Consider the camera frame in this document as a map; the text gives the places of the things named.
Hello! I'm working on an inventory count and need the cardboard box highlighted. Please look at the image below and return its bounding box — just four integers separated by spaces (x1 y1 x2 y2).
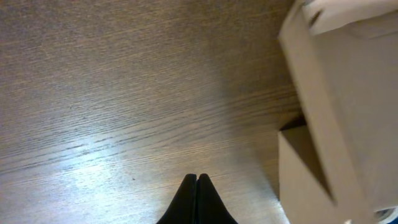
278 0 397 223

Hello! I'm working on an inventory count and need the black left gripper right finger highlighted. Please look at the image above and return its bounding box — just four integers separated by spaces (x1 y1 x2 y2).
196 174 237 224

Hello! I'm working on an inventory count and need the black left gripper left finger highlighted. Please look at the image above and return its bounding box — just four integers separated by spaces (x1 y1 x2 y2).
157 174 197 224

